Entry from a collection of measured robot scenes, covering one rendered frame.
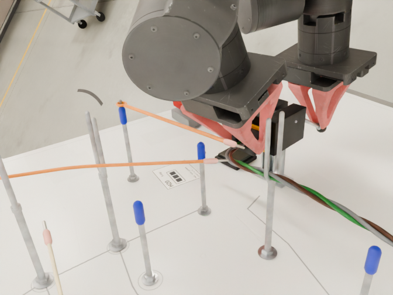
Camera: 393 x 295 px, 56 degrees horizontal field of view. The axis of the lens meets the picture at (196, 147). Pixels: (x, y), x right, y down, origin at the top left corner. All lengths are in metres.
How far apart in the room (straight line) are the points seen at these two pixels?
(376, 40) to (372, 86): 0.23
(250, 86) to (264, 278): 0.17
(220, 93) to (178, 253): 0.16
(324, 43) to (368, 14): 1.56
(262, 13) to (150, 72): 0.19
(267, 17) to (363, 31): 1.57
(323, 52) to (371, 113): 0.24
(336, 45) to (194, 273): 0.28
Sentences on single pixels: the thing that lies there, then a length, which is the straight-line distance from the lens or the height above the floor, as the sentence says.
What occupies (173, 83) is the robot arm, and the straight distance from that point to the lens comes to 0.22.
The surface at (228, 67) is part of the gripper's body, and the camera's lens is 0.30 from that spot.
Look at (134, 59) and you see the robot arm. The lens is 0.22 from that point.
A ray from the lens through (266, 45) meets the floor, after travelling 2.23.
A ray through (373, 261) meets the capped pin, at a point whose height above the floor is 1.21.
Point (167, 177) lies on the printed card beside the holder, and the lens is 0.47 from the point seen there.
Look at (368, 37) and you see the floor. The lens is 1.92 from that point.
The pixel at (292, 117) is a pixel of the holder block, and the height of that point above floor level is 1.15.
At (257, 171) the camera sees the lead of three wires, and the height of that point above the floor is 1.22.
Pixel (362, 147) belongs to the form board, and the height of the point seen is 0.98.
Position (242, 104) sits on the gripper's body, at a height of 1.26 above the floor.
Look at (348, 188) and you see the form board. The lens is 0.46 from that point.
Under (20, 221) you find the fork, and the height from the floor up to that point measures 1.35.
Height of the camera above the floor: 1.47
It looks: 41 degrees down
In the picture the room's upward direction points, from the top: 64 degrees counter-clockwise
